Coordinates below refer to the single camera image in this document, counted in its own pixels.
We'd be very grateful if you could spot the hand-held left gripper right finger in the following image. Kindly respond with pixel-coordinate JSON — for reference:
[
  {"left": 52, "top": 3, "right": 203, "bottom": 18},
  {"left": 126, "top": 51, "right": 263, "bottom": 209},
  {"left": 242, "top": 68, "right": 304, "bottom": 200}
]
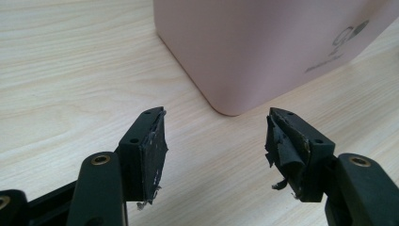
[{"left": 264, "top": 106, "right": 337, "bottom": 203}]

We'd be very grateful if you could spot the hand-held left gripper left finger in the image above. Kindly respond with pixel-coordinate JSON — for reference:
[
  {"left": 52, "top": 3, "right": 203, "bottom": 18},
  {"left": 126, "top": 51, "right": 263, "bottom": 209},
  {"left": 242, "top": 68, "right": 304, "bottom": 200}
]
[{"left": 117, "top": 106, "right": 169, "bottom": 211}]

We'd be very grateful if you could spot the pink storage box with lid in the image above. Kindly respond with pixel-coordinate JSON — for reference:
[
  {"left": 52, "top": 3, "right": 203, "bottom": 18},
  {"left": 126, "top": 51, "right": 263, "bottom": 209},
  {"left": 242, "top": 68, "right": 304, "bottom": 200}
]
[{"left": 152, "top": 0, "right": 399, "bottom": 117}]

